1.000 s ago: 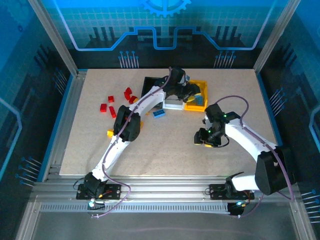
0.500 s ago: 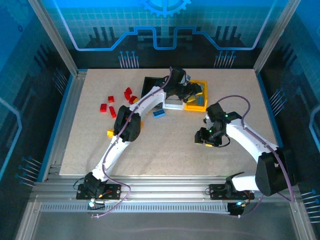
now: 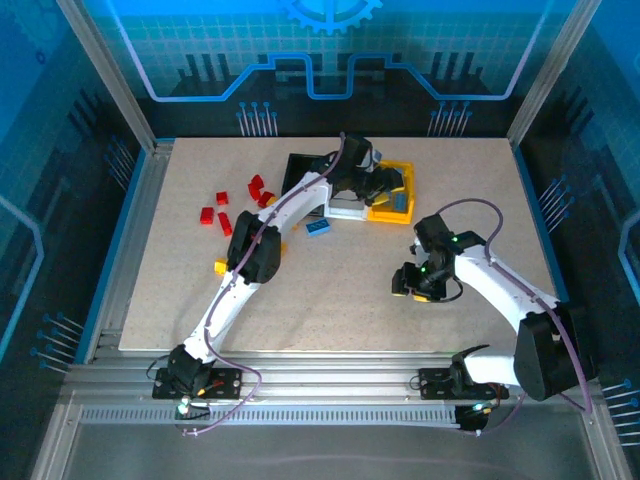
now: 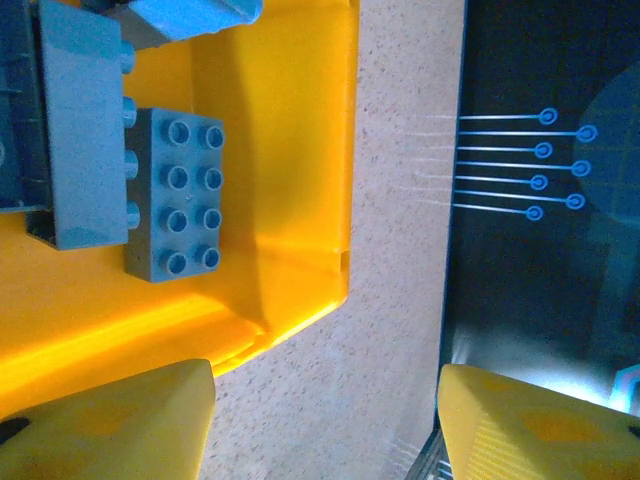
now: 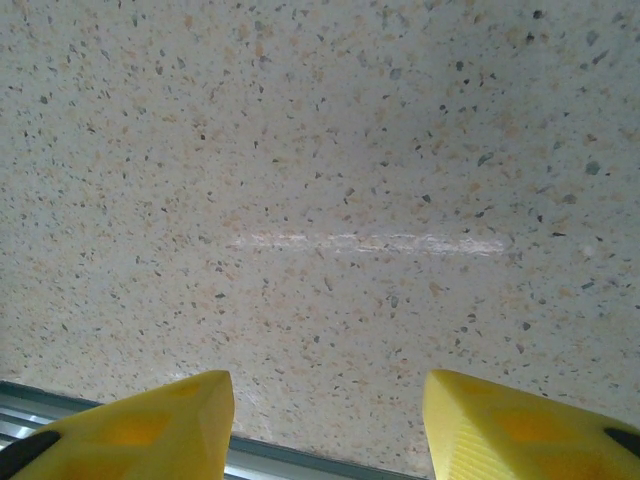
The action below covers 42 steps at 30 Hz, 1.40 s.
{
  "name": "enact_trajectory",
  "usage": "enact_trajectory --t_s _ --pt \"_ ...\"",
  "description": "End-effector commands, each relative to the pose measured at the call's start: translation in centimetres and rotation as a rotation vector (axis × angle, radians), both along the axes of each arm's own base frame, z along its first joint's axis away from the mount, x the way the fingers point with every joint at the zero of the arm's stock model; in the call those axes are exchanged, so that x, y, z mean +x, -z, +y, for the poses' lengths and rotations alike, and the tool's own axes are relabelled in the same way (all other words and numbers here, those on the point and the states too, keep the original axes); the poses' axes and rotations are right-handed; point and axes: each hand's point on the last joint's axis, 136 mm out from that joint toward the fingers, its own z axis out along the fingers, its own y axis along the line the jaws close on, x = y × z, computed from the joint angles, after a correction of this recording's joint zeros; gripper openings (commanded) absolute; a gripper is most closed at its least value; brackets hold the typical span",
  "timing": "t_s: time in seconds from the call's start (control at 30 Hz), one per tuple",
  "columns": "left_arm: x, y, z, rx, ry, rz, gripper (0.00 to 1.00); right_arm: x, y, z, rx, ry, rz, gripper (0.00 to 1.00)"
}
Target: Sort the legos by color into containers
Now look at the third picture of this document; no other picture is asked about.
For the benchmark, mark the yellow plastic bin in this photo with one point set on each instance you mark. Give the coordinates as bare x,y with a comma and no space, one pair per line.
387,216

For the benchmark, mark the white plastic bin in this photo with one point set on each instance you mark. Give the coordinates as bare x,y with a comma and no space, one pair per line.
345,214

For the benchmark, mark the black plastic bin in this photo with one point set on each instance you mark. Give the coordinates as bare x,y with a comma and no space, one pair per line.
300,172

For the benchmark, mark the red sloped lego brick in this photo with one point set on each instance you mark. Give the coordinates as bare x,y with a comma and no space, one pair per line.
258,180
255,192

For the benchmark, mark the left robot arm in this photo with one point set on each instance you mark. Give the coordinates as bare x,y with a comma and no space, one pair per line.
300,200

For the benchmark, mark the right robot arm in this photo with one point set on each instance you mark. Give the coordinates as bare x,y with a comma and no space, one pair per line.
500,285

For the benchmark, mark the orange lego brick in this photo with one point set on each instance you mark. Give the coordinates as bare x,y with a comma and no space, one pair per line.
284,248

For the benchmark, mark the black electronics box with lights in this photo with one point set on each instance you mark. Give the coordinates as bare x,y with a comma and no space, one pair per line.
472,417
192,410

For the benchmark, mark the small red lego brick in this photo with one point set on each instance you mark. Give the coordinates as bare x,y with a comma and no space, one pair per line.
222,198

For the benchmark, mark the yellow lego brick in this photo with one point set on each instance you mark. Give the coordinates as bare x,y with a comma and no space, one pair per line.
220,265

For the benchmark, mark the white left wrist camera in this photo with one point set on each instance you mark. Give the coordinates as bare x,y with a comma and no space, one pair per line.
376,158

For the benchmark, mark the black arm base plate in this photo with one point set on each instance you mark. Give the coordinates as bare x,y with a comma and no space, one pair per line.
230,385
435,382

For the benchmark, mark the wide aluminium base rail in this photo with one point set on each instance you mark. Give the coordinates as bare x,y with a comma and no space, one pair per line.
325,372

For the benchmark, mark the aluminium frame post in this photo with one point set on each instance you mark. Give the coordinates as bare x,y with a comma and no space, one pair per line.
550,75
107,75

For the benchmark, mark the aluminium side rail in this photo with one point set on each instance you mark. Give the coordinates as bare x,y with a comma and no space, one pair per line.
145,200

